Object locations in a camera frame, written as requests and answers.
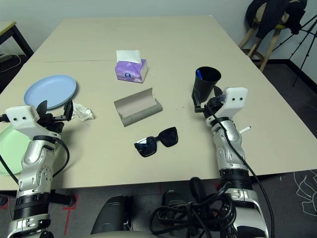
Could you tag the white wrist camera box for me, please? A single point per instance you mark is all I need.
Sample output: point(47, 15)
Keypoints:
point(21, 119)
point(235, 99)

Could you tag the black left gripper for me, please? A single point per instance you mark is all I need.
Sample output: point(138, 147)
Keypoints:
point(50, 121)

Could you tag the dark floor mat flower print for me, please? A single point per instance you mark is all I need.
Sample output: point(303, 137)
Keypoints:
point(304, 193)

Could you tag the grey power strip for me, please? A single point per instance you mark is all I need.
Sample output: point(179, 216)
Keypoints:
point(5, 57)

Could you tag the black cup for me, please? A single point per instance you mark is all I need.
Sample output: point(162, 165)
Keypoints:
point(205, 86)

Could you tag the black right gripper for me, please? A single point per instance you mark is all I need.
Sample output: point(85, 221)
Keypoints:
point(213, 106)

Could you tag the blue marker pen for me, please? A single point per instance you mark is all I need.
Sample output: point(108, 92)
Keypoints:
point(198, 74)

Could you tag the white marker blue cap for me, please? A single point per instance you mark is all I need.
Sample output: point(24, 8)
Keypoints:
point(246, 129)

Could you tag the black tripod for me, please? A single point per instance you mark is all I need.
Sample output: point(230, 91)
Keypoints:
point(307, 46)

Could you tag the white tissue sheet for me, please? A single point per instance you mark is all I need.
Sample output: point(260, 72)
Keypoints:
point(127, 55)

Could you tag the light blue plate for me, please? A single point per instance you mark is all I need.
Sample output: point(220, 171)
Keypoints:
point(49, 91)

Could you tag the black table support bar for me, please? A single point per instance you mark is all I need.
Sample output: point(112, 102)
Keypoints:
point(59, 198)

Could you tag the side desk black legs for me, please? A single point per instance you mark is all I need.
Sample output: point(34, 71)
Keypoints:
point(21, 39)

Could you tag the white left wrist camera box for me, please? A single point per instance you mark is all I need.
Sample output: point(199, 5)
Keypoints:
point(21, 119)

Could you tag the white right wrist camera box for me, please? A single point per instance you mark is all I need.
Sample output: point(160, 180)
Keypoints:
point(235, 99)

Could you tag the purple tissue box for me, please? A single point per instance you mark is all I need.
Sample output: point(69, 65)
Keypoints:
point(131, 73)

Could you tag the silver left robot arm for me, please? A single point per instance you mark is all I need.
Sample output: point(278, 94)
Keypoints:
point(37, 163)

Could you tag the black sunglasses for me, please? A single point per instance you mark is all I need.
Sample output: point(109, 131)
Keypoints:
point(171, 137)

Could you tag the black jacket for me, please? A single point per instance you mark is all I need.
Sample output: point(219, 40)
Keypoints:
point(270, 17)

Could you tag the dark grey left robot leg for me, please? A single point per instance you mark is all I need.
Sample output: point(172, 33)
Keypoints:
point(111, 213)

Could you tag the light green plate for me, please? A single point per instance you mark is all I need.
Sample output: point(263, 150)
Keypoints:
point(10, 148)

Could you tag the grey glasses case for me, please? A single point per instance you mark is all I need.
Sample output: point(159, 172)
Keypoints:
point(138, 111)

